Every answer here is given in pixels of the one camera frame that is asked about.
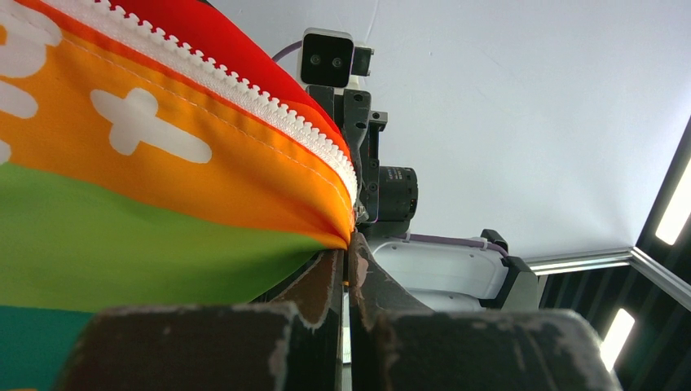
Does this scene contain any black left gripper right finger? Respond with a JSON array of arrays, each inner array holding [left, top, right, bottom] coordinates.
[[348, 232, 621, 390]]

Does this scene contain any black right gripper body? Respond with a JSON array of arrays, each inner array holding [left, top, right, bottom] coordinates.
[[307, 85, 419, 235]]

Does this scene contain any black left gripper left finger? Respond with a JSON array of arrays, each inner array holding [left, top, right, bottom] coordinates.
[[55, 250, 345, 390]]

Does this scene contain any rainbow and white kids jacket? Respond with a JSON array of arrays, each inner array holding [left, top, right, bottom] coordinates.
[[1, 1, 357, 390]]

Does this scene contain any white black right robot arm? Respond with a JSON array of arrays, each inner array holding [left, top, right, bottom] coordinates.
[[306, 85, 539, 311]]

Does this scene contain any corner aluminium wall profile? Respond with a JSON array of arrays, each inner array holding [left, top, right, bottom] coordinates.
[[524, 247, 690, 310]]

